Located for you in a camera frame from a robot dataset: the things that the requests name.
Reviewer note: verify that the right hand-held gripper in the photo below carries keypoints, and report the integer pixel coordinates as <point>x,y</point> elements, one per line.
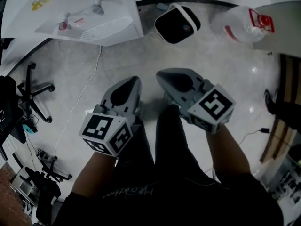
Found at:
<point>200,98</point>

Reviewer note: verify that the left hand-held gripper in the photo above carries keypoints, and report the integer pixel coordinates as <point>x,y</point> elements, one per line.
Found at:
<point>110,116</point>

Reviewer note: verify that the white water dispenser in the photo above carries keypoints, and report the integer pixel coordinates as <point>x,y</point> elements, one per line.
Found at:
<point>77,10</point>

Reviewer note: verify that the person's left forearm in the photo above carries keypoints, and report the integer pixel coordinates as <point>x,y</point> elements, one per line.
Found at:
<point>96,173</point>

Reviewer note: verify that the person's right forearm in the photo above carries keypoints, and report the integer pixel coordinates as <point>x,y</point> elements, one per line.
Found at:
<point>225,154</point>

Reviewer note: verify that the clear water jug red cap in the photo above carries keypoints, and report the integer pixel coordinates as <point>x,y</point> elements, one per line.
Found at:
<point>244,25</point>

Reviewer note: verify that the person's left leg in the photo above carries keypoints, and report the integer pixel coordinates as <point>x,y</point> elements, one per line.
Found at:
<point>138,149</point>

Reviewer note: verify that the person's leg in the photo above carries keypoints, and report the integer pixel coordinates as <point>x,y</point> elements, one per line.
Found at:
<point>174,140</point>
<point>138,149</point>

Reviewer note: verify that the person's right leg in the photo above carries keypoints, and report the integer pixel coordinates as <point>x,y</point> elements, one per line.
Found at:
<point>174,140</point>

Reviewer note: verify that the white bin with black inside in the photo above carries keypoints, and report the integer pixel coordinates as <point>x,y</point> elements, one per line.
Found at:
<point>176,25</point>

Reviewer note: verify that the blue handheld device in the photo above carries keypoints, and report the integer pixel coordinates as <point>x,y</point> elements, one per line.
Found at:
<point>29,128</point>

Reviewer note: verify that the black office chair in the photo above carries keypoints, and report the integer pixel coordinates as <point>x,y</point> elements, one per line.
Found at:
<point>44,185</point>
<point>30,95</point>

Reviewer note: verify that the wooden panel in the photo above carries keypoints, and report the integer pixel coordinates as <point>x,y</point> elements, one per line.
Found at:
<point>282,131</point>

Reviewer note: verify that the person's black shirt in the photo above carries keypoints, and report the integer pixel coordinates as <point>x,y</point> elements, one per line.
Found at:
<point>164,204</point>

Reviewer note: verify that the grey table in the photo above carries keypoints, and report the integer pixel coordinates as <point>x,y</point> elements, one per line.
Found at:
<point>287,32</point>

